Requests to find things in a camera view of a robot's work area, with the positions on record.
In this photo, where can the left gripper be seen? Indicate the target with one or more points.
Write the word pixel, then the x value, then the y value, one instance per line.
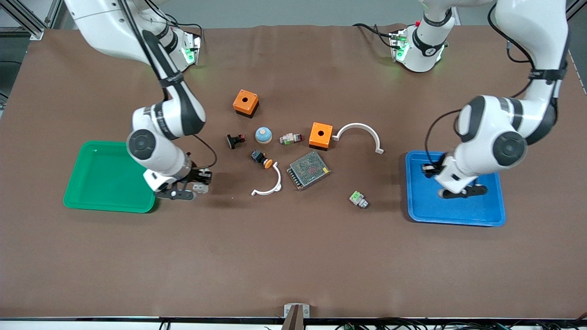
pixel 439 168

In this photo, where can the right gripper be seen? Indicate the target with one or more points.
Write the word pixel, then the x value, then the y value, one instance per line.
pixel 196 174

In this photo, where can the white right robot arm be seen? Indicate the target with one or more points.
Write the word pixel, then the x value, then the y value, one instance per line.
pixel 156 151

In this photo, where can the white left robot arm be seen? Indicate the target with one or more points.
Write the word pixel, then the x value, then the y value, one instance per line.
pixel 495 137

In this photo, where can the blue plastic tray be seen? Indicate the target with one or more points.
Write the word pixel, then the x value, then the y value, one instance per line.
pixel 481 208

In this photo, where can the green plastic tray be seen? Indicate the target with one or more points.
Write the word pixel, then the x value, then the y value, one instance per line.
pixel 105 178

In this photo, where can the orange mushroom push button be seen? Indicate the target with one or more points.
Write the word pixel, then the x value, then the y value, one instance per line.
pixel 261 158

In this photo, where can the blue dome button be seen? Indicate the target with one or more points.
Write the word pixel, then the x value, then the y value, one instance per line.
pixel 263 135

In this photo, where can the orange black button box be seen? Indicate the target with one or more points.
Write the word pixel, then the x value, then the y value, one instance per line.
pixel 245 101
pixel 320 134

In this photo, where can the brown table mat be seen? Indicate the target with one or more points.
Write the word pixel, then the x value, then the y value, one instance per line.
pixel 293 256

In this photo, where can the metal mesh power supply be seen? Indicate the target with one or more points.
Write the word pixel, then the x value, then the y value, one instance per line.
pixel 308 170

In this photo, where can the black red switch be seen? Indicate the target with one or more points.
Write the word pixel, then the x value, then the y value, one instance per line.
pixel 235 140

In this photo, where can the small white arc bracket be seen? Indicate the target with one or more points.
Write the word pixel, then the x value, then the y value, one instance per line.
pixel 278 181

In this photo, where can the green white switch block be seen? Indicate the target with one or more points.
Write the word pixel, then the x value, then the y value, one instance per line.
pixel 358 199

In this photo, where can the large white arc bracket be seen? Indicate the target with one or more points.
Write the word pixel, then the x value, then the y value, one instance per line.
pixel 357 126

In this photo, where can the white green red switch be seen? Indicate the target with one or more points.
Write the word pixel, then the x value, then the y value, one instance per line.
pixel 290 138

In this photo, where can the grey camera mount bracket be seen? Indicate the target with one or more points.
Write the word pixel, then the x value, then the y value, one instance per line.
pixel 296 311

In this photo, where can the aluminium frame profile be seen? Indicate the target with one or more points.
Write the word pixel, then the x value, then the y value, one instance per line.
pixel 32 20

